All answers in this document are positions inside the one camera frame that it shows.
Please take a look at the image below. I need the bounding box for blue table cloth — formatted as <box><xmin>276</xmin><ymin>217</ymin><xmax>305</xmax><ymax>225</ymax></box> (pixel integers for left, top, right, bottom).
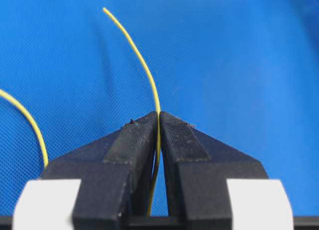
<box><xmin>0</xmin><ymin>0</ymin><xmax>319</xmax><ymax>216</ymax></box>

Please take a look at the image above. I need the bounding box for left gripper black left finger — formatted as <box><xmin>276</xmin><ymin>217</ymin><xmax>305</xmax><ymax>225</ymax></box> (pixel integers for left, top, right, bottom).
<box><xmin>41</xmin><ymin>112</ymin><xmax>158</xmax><ymax>230</ymax></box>

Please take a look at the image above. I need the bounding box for yellow solder wire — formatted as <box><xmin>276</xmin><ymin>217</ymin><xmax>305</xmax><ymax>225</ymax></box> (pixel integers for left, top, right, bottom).
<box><xmin>0</xmin><ymin>7</ymin><xmax>162</xmax><ymax>218</ymax></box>

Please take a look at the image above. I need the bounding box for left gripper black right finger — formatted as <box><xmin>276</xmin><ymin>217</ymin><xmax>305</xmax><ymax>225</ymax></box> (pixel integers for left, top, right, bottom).
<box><xmin>159</xmin><ymin>112</ymin><xmax>268</xmax><ymax>230</ymax></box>

